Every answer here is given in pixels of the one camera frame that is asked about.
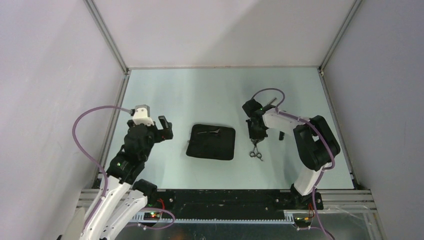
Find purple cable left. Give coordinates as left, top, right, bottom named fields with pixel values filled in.
left=72, top=105, right=137, bottom=229

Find aluminium corner frame post left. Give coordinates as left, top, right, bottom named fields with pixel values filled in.
left=83, top=0, right=129, bottom=75

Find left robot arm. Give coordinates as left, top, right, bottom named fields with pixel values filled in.
left=58, top=115, right=174, bottom=240

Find black zip tool case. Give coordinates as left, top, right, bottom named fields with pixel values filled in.
left=186, top=123, right=236, bottom=161

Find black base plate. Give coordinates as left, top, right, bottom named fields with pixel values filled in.
left=147, top=189, right=324, bottom=221

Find aluminium corner frame post right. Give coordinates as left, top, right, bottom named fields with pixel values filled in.
left=318, top=0, right=363, bottom=77

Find right controller board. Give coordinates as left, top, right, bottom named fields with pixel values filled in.
left=293, top=217, right=314, bottom=225

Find aluminium corner frame post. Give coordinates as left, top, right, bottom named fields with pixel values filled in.
left=83, top=0, right=129, bottom=75
left=318, top=0, right=363, bottom=77

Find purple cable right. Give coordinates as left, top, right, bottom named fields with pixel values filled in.
left=251, top=87, right=337, bottom=240

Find black comb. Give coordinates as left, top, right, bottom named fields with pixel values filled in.
left=278, top=131, right=285, bottom=141

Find controller board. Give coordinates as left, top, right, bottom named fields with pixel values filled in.
left=143, top=211, right=163, bottom=221
left=293, top=217, right=314, bottom=225

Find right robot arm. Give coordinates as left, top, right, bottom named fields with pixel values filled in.
left=242, top=98, right=341, bottom=209

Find purple cable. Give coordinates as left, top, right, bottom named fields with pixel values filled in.
left=72, top=105, right=137, bottom=229
left=251, top=87, right=337, bottom=240

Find silver thinning scissors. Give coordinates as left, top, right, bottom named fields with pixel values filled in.
left=266, top=97, right=278, bottom=107

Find left controller board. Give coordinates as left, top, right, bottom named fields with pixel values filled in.
left=143, top=211, right=163, bottom=221

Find aluminium front rail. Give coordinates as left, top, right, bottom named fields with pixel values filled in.
left=76, top=190, right=379, bottom=226

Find silver cutting scissors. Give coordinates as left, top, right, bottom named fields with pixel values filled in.
left=249, top=139, right=264, bottom=162

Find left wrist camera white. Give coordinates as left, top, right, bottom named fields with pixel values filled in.
left=131, top=104, right=155, bottom=127

